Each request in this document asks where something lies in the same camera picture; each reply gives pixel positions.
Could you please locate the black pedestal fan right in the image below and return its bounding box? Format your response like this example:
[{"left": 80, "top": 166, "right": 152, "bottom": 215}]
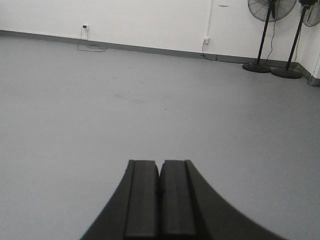
[{"left": 271, "top": 0, "right": 320, "bottom": 79}]

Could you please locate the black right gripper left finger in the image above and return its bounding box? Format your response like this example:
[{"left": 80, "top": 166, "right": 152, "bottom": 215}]
[{"left": 82, "top": 160, "right": 159, "bottom": 240}]

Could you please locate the black pedestal fan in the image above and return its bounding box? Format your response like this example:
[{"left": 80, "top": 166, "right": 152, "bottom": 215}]
[
  {"left": 271, "top": 0, "right": 320, "bottom": 79},
  {"left": 242, "top": 0, "right": 298, "bottom": 74}
]

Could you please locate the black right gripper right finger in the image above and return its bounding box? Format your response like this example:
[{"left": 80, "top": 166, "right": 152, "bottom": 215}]
[{"left": 159, "top": 160, "right": 282, "bottom": 240}]

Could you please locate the white cable conduit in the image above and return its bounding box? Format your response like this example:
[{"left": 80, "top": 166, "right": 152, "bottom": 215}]
[{"left": 206, "top": 0, "right": 215, "bottom": 38}]

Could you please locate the wall charger with cable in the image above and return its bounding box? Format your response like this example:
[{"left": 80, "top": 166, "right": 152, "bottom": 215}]
[{"left": 76, "top": 24, "right": 108, "bottom": 53}]

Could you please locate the black pedestal fan left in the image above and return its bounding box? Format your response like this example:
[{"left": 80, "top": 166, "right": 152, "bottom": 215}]
[{"left": 242, "top": 0, "right": 298, "bottom": 74}]

